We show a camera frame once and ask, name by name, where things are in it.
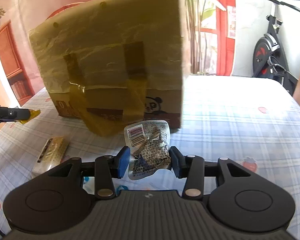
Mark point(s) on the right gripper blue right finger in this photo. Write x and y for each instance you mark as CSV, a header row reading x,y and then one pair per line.
x,y
192,168

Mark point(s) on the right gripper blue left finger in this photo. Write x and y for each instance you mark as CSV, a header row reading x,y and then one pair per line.
x,y
108,167

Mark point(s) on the yellow chip bag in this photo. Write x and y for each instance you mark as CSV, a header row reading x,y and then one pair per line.
x,y
33,114

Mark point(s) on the silver snack packet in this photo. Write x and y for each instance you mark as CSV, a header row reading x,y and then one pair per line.
x,y
149,144

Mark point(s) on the gold snack bar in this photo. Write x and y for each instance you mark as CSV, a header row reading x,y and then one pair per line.
x,y
51,155

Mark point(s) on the brown cardboard box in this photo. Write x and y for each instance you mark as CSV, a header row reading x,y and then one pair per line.
x,y
112,63

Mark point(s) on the blue white snack packet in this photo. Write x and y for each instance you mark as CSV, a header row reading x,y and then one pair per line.
x,y
89,186

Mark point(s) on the plaid strawberry bedsheet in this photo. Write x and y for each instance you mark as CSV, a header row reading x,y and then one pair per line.
x,y
254,122

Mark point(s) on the black exercise bike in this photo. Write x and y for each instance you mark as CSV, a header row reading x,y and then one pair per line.
x,y
269,59

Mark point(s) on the printed room wall tapestry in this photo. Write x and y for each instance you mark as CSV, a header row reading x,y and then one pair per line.
x,y
17,18

